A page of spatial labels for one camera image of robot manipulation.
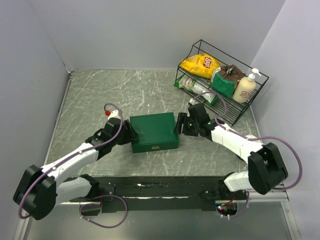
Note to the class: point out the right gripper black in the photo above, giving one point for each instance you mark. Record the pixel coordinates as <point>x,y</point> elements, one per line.
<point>182,119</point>

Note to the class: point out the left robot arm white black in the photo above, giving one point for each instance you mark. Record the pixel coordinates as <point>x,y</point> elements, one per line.
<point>42,188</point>

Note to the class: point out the yellow Lays chips bag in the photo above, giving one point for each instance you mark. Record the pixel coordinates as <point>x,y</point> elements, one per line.
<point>202,65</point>

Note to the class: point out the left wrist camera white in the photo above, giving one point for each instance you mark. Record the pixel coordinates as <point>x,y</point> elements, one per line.
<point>115,114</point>

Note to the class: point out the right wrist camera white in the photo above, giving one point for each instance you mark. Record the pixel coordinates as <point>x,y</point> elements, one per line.
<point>192,102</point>

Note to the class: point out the green brown paper bag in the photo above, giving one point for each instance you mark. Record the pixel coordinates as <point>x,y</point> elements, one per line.
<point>225,79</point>

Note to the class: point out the white tape roll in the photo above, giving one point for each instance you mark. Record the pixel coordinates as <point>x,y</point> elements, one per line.
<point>252,138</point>

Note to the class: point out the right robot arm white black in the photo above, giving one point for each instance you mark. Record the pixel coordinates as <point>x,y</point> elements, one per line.
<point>265,166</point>

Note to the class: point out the black wire shelf rack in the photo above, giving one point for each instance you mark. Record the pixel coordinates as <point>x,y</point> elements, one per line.
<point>225,107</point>

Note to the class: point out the green jewelry box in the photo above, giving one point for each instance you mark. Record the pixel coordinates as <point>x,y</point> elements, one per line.
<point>155,132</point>

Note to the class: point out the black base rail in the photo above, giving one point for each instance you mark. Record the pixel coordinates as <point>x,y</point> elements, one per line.
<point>147,193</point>

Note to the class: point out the cream lotion pump bottle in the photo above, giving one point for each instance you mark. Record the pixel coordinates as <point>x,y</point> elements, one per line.
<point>246,86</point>

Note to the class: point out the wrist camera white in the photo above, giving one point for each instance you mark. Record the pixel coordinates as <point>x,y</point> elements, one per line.
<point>115,114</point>
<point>192,102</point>

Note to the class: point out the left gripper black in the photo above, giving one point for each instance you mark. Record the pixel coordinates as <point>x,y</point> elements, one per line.
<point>130,134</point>

